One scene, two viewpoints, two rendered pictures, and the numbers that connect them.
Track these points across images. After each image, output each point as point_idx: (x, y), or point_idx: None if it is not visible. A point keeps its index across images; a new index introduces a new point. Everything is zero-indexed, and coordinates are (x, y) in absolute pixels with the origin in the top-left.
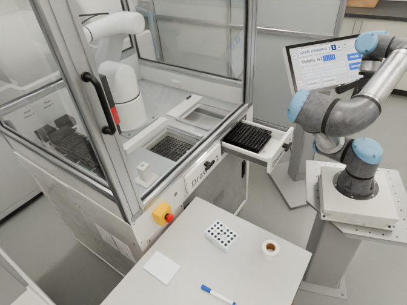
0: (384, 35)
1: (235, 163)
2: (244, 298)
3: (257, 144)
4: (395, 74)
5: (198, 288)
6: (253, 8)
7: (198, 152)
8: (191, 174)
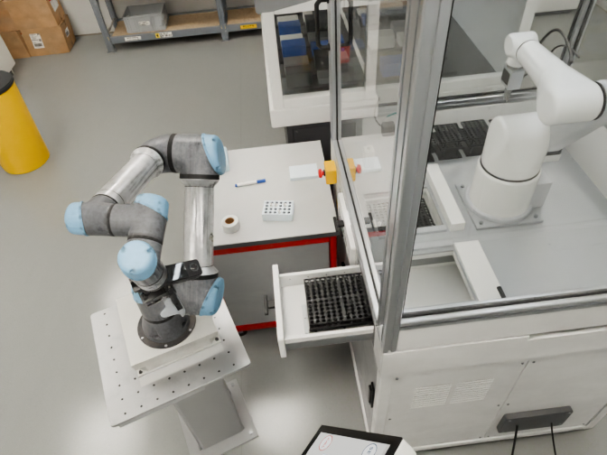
0: (125, 208)
1: (368, 352)
2: (232, 193)
3: (310, 285)
4: (115, 174)
5: (266, 180)
6: (392, 199)
7: (347, 202)
8: (339, 199)
